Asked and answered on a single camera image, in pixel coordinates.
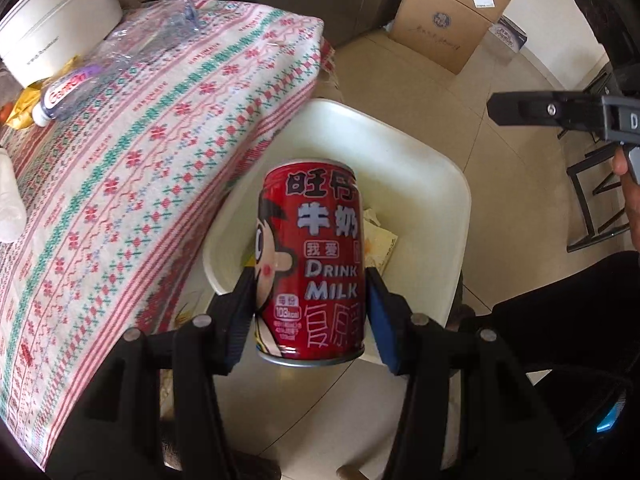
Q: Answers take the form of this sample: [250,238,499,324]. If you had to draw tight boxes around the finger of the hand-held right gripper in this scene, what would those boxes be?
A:
[486,90,608,136]

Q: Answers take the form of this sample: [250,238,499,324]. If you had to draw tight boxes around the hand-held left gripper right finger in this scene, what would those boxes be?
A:
[364,266,551,480]

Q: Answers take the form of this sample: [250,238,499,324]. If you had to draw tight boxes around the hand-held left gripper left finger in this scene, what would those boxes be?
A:
[75,265,258,480]

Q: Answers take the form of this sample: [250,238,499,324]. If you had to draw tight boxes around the red drink can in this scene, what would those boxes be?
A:
[255,160,368,367]

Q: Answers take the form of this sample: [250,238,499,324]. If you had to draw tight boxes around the white plastic bin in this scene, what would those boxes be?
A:
[202,97,473,366]

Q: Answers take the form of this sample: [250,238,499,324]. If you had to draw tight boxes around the person's right forearm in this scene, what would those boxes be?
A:
[620,175,640,253]

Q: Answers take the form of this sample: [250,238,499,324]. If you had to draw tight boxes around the person's right hand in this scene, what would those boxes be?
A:
[612,146,640,178]

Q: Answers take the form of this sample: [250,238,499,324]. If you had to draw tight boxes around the blue tissue box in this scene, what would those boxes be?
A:
[492,16,530,56]

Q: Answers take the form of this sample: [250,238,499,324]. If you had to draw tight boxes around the black metal stool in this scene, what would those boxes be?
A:
[565,67,633,253]

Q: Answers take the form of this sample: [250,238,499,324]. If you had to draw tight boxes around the large cardboard box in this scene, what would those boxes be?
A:
[389,0,493,75]

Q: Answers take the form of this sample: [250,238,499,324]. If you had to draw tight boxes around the person's dark pants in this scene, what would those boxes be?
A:
[475,252,640,480]

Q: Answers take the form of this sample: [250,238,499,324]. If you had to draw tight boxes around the patterned tablecloth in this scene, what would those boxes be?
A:
[0,0,336,461]

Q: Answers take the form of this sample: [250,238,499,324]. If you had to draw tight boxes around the large white plastic bottle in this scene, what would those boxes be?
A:
[0,147,27,244]

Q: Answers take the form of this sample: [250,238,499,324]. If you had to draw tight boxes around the clear plastic water bottle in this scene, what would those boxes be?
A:
[32,0,201,128]

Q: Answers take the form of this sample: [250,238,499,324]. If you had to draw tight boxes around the yellow wrapper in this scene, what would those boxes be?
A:
[5,57,76,131]

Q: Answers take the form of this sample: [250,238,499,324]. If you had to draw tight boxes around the white electric cooking pot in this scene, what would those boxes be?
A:
[0,0,151,86]

